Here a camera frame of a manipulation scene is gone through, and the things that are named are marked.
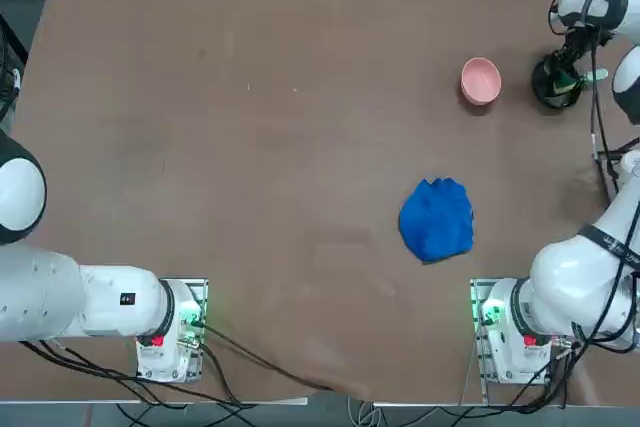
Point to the green and yellow sponge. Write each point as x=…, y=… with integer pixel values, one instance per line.
x=562, y=81

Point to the pink bowl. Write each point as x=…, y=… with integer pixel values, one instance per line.
x=481, y=79

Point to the crumpled blue cloth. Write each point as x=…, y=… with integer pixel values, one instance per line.
x=437, y=222

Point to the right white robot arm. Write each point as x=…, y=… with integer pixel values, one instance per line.
x=565, y=287

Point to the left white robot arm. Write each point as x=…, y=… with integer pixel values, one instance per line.
x=50, y=297

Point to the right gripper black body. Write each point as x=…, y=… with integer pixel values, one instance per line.
x=580, y=42

